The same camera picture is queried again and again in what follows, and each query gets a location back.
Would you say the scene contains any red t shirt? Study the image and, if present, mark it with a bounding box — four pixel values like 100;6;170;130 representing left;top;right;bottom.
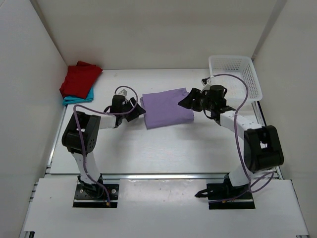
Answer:
59;61;103;99

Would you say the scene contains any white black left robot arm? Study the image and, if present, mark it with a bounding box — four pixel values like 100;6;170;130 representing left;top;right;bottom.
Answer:
61;95;146;198

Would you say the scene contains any lilac garment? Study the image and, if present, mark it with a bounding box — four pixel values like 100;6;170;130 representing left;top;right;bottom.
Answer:
140;88;194;129

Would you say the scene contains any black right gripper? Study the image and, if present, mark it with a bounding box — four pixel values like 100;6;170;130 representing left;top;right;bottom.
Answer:
179;89;215;113

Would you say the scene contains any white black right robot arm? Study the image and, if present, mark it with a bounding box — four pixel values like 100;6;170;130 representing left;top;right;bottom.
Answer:
178;85;284;198

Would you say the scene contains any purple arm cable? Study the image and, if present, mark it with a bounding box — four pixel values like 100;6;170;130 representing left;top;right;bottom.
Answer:
73;86;139;205
210;73;275;203

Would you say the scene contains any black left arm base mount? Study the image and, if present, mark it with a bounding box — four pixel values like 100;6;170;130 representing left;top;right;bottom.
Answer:
73;177;119;208

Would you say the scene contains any teal polo shirt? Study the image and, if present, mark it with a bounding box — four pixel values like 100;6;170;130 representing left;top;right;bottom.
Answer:
62;87;94;106

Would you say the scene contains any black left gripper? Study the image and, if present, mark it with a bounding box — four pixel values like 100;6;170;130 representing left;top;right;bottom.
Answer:
120;97;146;122

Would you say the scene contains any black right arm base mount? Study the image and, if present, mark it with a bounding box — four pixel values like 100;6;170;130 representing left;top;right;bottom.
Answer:
195;182;256;210

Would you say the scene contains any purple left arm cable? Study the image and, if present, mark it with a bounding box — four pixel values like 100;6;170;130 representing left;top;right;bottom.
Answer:
73;86;139;205

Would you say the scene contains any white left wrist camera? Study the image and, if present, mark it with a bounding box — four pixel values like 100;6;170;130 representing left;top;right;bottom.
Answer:
116;89;128;97

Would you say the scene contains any aluminium table edge rail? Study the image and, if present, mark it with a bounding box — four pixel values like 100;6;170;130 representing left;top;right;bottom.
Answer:
102;173;225;179

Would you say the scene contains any white plastic basket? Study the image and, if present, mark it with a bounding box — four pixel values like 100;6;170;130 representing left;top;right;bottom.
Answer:
209;55;263;103

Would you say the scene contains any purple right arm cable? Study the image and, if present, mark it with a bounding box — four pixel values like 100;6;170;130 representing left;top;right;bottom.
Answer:
210;73;275;203

